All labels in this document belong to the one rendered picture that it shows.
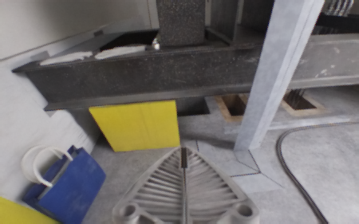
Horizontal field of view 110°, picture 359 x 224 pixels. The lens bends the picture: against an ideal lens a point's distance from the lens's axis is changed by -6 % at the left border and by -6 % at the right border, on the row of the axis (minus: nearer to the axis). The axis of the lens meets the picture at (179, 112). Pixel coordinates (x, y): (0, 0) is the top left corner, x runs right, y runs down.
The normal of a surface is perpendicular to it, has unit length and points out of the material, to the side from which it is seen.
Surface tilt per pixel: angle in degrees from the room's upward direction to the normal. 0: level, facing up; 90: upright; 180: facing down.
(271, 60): 90
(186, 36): 90
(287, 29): 90
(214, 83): 90
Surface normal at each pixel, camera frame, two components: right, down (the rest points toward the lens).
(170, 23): 0.05, 0.62
